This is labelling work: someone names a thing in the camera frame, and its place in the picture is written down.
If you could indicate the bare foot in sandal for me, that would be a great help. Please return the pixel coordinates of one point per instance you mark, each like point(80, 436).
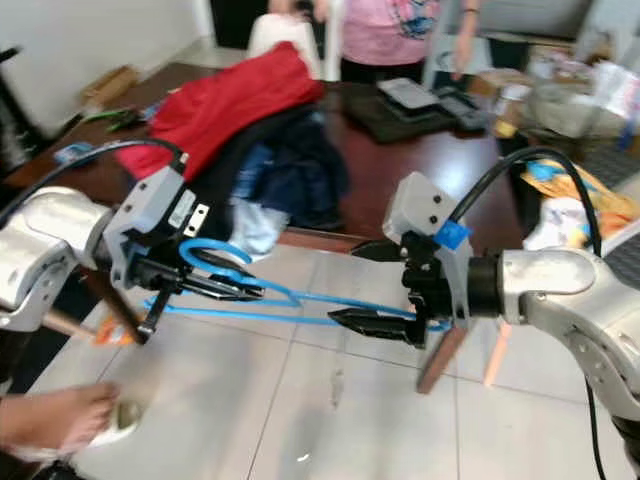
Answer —
point(60, 420)

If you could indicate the blue plastic clothes hanger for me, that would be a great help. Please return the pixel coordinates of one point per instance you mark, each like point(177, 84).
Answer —
point(215, 243)

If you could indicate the orange and blue bag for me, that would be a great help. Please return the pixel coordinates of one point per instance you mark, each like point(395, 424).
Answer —
point(590, 195)

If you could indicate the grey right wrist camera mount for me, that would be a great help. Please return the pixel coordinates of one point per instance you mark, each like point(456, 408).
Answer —
point(418, 205)

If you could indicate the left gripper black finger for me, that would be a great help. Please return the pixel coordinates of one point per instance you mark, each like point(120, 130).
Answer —
point(225, 280)
point(215, 293)

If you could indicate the cardboard box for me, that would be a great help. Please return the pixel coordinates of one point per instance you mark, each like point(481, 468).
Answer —
point(110, 86)

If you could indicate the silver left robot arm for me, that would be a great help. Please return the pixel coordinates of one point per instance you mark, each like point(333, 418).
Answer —
point(50, 250)

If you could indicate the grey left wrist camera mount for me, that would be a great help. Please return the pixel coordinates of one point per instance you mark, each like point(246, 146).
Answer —
point(160, 205)

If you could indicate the small blue device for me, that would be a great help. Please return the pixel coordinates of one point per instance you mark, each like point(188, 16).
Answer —
point(74, 154)

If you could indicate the navy blue garment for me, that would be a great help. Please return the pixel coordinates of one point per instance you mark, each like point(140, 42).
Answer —
point(290, 165)

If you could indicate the person in pink shirt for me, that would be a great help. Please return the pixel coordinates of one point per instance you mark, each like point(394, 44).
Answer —
point(385, 30)

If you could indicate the black case with grey tray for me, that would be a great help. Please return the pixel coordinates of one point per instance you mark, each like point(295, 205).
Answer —
point(410, 115)

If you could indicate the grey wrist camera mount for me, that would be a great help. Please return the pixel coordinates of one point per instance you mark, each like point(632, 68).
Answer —
point(160, 205)
point(418, 205)

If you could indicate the red garment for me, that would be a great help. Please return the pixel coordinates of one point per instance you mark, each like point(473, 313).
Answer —
point(220, 100)

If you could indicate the blue tape tag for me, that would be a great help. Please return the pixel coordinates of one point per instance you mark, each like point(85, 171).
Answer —
point(452, 235)

